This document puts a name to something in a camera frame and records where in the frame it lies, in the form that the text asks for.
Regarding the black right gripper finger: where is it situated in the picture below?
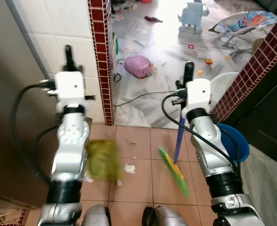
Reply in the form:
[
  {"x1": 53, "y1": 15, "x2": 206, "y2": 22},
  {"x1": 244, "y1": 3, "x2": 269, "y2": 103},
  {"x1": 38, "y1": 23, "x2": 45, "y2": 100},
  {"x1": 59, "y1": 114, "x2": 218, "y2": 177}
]
[{"x1": 183, "y1": 61, "x2": 195, "y2": 88}]

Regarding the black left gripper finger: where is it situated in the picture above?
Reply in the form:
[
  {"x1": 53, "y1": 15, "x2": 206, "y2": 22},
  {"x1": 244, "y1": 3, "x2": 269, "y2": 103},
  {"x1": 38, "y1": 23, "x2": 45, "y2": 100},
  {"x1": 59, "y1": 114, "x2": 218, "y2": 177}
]
[{"x1": 65, "y1": 45, "x2": 77, "y2": 73}]

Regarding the green broom with blue handle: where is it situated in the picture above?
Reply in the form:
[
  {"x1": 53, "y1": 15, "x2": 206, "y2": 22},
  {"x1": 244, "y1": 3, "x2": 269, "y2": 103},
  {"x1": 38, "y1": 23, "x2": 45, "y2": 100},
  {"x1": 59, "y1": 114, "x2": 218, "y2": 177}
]
[{"x1": 158, "y1": 118, "x2": 191, "y2": 199}]

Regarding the green dustpan with red handle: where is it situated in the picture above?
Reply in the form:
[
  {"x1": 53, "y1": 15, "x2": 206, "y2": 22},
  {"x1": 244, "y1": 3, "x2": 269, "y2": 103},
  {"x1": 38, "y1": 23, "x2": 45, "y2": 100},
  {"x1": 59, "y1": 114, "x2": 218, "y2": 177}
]
[{"x1": 85, "y1": 139, "x2": 123, "y2": 181}]

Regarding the white plastic bucket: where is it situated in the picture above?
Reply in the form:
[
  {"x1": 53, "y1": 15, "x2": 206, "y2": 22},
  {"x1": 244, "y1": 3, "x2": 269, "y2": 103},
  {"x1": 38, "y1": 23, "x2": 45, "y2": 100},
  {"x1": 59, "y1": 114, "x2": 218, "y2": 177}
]
[{"x1": 209, "y1": 72, "x2": 240, "y2": 107}]

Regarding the purple plastic bag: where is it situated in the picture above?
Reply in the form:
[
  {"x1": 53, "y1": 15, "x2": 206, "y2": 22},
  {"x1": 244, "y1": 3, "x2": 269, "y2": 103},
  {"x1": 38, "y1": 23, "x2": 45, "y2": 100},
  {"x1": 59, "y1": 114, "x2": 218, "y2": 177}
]
[{"x1": 124, "y1": 55, "x2": 154, "y2": 80}]

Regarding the light blue toy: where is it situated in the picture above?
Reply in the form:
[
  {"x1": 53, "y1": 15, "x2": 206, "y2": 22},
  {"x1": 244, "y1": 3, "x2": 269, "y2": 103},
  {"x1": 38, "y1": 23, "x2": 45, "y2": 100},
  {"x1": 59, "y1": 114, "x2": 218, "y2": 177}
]
[{"x1": 178, "y1": 1, "x2": 205, "y2": 35}]

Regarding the dark red cloth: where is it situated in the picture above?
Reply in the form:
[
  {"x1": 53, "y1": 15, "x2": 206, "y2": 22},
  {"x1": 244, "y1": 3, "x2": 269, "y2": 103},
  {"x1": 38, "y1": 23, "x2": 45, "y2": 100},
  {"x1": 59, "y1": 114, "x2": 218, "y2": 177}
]
[{"x1": 144, "y1": 16, "x2": 163, "y2": 24}]

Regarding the colourful baby bouncer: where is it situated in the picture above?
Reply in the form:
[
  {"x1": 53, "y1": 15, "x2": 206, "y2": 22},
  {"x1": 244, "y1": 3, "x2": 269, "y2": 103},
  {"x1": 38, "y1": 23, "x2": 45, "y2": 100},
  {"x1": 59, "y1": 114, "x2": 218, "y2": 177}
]
[{"x1": 208, "y1": 10, "x2": 277, "y2": 48}]

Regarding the blue plastic bucket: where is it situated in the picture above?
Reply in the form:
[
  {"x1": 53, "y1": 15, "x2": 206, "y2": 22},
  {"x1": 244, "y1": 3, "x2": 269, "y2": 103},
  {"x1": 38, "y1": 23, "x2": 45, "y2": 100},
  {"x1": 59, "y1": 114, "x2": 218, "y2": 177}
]
[{"x1": 216, "y1": 123, "x2": 251, "y2": 164}]

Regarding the crumpled white paper scrap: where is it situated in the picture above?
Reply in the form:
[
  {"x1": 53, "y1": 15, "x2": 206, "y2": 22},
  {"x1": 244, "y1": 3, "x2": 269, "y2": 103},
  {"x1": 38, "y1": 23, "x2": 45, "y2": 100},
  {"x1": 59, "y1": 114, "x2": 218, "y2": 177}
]
[{"x1": 124, "y1": 163, "x2": 136, "y2": 174}]

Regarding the silver right robot leg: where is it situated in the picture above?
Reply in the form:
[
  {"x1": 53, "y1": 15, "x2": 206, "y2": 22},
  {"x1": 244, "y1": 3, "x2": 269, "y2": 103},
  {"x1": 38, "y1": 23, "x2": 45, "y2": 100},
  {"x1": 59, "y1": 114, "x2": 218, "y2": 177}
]
[{"x1": 142, "y1": 205, "x2": 189, "y2": 226}]

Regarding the silver robot leg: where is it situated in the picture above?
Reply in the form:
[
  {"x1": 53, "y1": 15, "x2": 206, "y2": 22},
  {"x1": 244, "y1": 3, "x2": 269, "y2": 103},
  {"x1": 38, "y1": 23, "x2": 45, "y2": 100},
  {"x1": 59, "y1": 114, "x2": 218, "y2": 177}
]
[
  {"x1": 81, "y1": 203, "x2": 112, "y2": 226},
  {"x1": 142, "y1": 205, "x2": 189, "y2": 226}
]

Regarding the silver left robot leg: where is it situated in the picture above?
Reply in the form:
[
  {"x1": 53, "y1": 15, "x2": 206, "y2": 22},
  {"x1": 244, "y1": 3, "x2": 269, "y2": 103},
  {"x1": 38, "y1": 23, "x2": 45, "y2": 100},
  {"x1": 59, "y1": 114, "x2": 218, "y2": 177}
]
[{"x1": 81, "y1": 203, "x2": 112, "y2": 226}]

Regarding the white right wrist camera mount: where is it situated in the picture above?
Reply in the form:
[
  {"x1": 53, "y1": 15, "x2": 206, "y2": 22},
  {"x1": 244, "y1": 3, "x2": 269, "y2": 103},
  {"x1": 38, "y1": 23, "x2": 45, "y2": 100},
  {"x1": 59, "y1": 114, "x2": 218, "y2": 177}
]
[{"x1": 184, "y1": 78, "x2": 212, "y2": 121}]

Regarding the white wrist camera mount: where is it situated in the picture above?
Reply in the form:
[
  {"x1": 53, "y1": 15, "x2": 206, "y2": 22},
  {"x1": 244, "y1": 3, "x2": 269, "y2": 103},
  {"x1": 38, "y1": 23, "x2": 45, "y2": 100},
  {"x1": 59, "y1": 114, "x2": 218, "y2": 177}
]
[
  {"x1": 54, "y1": 72, "x2": 88, "y2": 113},
  {"x1": 184, "y1": 78, "x2": 212, "y2": 121}
]

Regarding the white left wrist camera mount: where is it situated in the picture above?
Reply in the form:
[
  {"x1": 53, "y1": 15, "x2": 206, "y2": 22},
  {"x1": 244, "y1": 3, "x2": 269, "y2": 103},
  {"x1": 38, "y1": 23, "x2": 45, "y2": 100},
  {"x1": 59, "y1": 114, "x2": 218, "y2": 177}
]
[{"x1": 54, "y1": 72, "x2": 88, "y2": 113}]

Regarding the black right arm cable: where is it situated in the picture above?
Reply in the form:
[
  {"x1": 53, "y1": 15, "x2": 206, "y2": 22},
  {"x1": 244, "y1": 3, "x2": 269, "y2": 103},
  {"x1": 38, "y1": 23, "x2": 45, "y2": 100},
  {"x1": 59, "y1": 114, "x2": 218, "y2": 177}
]
[{"x1": 161, "y1": 88, "x2": 241, "y2": 178}]

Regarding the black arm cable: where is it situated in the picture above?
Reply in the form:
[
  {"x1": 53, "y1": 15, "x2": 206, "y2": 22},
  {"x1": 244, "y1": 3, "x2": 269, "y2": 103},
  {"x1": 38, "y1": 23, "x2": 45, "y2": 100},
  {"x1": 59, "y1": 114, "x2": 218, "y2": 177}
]
[
  {"x1": 161, "y1": 88, "x2": 241, "y2": 178},
  {"x1": 11, "y1": 83, "x2": 60, "y2": 182}
]

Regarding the black floor cable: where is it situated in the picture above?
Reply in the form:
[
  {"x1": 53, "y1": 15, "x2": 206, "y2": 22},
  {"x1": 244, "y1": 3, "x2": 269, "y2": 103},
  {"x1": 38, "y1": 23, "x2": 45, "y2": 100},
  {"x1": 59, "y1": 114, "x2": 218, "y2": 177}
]
[{"x1": 113, "y1": 90, "x2": 177, "y2": 107}]

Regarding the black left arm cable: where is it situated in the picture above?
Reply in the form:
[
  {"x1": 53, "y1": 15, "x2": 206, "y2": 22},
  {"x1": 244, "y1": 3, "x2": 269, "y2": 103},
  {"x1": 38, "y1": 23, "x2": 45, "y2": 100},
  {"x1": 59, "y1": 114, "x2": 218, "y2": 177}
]
[{"x1": 11, "y1": 83, "x2": 60, "y2": 182}]

